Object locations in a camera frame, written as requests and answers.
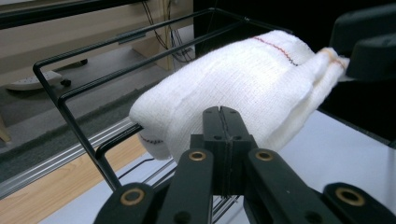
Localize light wooden desk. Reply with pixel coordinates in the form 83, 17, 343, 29
0, 0, 194, 88

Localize hanging desk cables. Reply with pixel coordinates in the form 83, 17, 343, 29
141, 0, 195, 64

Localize black frame crossbar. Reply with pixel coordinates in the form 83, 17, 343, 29
0, 0, 142, 31

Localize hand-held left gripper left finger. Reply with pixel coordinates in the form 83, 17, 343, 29
190, 105, 229, 198

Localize white chair base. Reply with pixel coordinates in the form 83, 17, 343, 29
5, 70, 73, 92

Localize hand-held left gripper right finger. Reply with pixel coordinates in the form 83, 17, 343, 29
221, 105, 259, 198

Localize aluminium floor rail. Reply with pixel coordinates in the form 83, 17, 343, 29
0, 117, 139, 201

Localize white table cover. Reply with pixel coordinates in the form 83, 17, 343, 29
39, 108, 396, 224

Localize wooden table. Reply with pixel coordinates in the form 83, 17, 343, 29
0, 133, 148, 224

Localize black wire rack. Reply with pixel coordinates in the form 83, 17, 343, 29
32, 6, 294, 224

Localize white towel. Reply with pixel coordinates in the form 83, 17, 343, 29
128, 29, 352, 163

